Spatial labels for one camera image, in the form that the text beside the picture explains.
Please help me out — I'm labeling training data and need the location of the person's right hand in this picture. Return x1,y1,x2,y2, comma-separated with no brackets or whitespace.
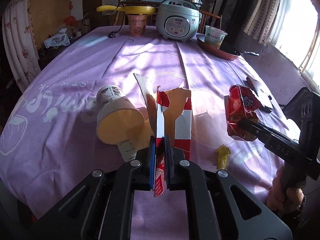
266,167,304,213

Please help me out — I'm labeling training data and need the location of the yellow vegetable scrap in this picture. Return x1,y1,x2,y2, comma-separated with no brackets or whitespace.
215,145,231,170

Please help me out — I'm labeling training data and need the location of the black power cable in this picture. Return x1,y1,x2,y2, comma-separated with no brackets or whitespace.
107,0,128,40

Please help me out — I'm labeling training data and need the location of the red white torn carton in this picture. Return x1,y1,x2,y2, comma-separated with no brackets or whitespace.
152,86,193,198

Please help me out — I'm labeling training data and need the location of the window curtain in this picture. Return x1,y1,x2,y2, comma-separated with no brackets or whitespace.
244,0,280,46

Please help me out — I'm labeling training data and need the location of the white plastic bag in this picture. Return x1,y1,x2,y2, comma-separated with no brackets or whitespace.
44,28,70,48

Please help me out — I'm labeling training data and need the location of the green instant noodle cup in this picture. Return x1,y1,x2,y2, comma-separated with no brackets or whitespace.
204,25,227,49

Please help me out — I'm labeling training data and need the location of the red snack bag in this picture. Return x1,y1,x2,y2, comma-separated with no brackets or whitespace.
225,85,262,141

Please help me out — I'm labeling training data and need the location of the brown instant noodle cup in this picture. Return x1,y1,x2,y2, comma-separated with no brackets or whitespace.
127,15,148,36

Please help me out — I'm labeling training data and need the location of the floral white curtain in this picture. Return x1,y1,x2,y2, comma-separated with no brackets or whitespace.
2,0,41,92

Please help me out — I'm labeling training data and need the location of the red frying pan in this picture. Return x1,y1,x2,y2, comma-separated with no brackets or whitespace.
196,34,260,61

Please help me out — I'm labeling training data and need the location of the white paper cup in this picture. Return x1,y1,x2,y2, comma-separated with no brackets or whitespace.
96,85,144,145

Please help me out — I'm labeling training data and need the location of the mint green rice cooker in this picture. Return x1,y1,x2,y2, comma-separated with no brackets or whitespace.
156,0,201,42

